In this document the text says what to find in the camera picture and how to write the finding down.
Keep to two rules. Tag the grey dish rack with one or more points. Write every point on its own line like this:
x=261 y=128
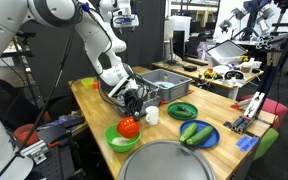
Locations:
x=148 y=92

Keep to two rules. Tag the black computer monitor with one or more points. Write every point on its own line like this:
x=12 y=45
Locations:
x=179 y=43

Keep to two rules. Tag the round metal tray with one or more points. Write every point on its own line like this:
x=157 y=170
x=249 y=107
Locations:
x=166 y=160

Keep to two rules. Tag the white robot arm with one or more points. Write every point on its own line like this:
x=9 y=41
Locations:
x=94 y=25

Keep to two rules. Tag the blue plate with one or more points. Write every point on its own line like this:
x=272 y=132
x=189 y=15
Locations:
x=208 y=141

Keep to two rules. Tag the green plate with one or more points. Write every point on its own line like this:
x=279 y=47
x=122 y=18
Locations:
x=189 y=106

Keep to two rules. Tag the right green cucumber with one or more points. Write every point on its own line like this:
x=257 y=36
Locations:
x=201 y=136

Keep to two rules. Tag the orange-red cup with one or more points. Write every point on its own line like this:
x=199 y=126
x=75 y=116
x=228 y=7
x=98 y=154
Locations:
x=22 y=132

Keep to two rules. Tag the white mug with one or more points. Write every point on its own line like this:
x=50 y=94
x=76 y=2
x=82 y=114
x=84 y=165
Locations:
x=152 y=115

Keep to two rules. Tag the grey plastic bin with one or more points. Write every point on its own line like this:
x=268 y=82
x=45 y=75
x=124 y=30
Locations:
x=171 y=85

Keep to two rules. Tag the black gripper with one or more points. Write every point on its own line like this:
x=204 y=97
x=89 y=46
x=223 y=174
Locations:
x=133 y=104

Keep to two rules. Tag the clear plastic storage box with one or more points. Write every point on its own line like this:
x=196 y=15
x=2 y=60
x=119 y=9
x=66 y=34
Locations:
x=225 y=53

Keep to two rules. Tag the left green cucumber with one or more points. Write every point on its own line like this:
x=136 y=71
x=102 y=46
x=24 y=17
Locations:
x=188 y=132

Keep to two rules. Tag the small cucumber on green plate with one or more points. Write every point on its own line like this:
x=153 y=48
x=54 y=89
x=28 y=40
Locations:
x=181 y=111

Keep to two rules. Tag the orange bowl with rice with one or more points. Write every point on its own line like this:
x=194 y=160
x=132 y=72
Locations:
x=128 y=127

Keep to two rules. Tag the green plastic bowl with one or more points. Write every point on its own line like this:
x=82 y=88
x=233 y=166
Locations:
x=117 y=142

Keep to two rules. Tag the blue tape patch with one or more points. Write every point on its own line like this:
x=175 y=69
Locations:
x=246 y=143

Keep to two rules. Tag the orange cube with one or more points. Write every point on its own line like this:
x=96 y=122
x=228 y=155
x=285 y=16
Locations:
x=96 y=85

